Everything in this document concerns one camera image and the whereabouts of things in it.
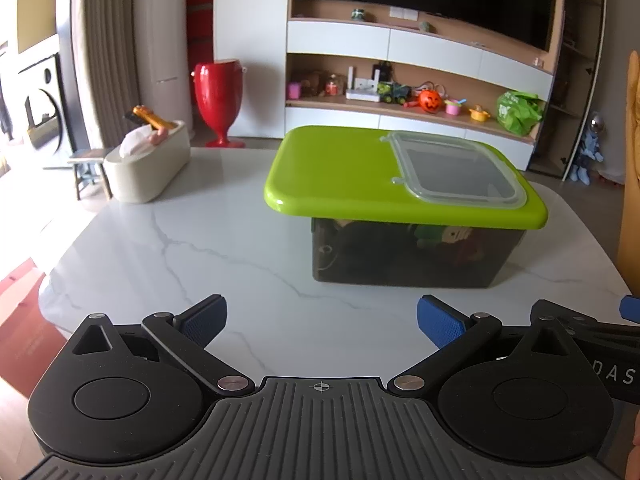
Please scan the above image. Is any green box lid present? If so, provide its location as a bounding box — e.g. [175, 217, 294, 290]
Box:
[264, 126, 548, 231]

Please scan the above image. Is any yellow armchair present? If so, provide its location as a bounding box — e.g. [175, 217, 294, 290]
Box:
[617, 51, 640, 296]

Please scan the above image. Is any dark translucent storage box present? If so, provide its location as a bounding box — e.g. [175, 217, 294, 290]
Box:
[311, 218, 524, 288]

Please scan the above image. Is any green crochet doll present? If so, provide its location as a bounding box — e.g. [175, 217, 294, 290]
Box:
[408, 224, 446, 249]

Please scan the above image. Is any blue plush toy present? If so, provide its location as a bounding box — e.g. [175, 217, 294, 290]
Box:
[568, 112, 604, 185]

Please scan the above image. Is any cream tissue box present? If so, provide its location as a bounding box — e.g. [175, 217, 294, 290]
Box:
[103, 105, 191, 204]

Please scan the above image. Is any small grey stool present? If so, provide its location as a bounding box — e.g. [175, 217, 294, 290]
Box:
[68, 148, 113, 200]

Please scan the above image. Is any green plastic bag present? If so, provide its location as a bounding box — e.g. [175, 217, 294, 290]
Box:
[497, 90, 544, 136]

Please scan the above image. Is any yellow toy pot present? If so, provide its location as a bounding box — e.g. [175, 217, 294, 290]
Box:
[469, 105, 491, 122]

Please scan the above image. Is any pink toy cup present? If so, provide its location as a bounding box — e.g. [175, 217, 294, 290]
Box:
[444, 99, 466, 116]

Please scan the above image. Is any orange pumpkin toy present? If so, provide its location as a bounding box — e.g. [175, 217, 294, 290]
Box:
[402, 89, 444, 114]

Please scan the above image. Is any green toy truck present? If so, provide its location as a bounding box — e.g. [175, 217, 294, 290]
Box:
[378, 82, 412, 105]

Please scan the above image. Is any white router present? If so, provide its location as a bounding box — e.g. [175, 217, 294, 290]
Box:
[345, 66, 381, 103]

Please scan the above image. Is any white tv cabinet shelf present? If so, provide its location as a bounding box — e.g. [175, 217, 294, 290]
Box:
[284, 0, 563, 169]

